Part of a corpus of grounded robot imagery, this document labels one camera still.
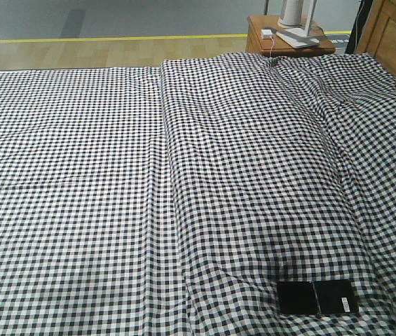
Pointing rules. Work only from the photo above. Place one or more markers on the white cylindrical speaker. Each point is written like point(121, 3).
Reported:
point(291, 12)

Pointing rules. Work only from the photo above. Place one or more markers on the black white checkered bed sheet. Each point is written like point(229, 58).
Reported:
point(88, 242)

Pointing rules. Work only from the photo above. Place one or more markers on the white power adapter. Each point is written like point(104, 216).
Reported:
point(266, 34)

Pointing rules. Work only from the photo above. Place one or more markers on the white desk lamp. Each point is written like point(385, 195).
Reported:
point(301, 37)

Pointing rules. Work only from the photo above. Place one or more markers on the black white checkered quilt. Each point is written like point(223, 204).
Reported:
point(283, 169)

